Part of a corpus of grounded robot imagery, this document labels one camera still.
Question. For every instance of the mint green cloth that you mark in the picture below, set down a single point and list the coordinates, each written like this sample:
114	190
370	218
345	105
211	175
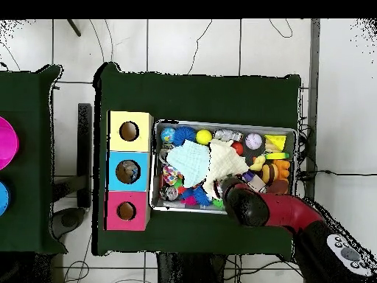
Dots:
188	162

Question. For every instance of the pale yellow cloth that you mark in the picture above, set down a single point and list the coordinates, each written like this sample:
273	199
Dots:
227	162

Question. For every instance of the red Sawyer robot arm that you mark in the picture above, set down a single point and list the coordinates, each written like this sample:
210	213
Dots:
306	230

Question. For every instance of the clear mesh bin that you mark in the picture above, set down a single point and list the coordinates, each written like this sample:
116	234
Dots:
177	208

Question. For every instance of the wooden box with three holes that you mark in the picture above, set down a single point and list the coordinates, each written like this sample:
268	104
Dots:
115	177

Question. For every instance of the blue spiky ball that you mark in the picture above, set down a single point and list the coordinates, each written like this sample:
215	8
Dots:
184	135

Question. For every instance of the yellow ball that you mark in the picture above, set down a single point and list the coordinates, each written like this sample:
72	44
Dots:
204	137

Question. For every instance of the multicoloured toy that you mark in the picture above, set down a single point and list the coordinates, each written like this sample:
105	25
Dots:
171	174

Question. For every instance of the blue globe ball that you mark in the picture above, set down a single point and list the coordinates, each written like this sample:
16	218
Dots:
168	134

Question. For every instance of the silver and black can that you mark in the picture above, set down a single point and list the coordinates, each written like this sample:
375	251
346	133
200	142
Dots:
171	193

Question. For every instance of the blue fuzzy toy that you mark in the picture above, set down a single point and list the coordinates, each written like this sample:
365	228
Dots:
202	196

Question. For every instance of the pink fuzzy toy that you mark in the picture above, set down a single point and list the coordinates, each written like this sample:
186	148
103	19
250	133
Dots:
188	199

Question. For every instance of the silver robot toy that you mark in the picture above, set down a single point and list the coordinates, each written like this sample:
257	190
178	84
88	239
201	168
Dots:
228	135

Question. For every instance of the small red ball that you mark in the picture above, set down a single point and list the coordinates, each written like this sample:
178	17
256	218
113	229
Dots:
237	148

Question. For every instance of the green fuzzy toy with eyes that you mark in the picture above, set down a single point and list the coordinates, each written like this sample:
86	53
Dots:
218	204

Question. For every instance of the purple block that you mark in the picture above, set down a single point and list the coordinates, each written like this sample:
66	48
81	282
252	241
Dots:
247	176

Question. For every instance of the white baseball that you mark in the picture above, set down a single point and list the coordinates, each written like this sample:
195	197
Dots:
254	141

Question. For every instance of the yellow duck toy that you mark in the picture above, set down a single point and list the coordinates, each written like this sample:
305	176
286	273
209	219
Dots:
257	163

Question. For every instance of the tan wooden cube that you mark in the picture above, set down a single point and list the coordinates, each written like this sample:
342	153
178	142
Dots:
257	184

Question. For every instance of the toy hamburger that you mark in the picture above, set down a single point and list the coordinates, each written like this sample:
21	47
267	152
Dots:
270	173

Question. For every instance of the yellow toy banana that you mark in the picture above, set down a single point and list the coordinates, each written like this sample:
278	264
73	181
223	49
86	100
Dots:
277	156

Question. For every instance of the brown toy football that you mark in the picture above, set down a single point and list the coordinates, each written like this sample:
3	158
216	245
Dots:
278	187

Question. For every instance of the orange spiky toy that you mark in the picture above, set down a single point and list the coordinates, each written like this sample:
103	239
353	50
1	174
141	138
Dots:
284	170

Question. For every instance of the dark green side table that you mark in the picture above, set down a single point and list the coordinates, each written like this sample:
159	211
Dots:
29	118

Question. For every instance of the pink round plate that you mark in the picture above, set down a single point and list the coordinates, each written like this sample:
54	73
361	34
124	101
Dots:
7	142

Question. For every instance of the blue round plate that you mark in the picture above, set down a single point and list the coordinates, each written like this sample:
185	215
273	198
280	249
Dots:
3	198

